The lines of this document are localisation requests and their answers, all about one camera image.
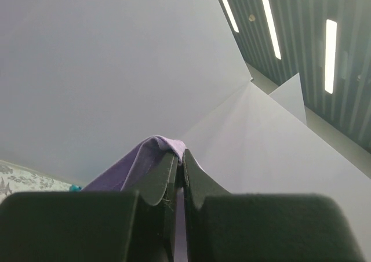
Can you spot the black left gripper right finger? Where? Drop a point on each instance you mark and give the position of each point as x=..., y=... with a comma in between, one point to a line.
x=221, y=226

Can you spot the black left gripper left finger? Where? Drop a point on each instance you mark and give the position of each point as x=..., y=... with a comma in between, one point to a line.
x=136, y=224

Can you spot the purple t shirt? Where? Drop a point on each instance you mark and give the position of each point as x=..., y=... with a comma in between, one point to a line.
x=136, y=164

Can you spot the folded teal t shirt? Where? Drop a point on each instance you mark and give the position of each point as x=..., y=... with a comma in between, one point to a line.
x=75, y=188

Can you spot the floral table mat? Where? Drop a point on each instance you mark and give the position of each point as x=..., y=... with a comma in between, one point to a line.
x=18, y=179

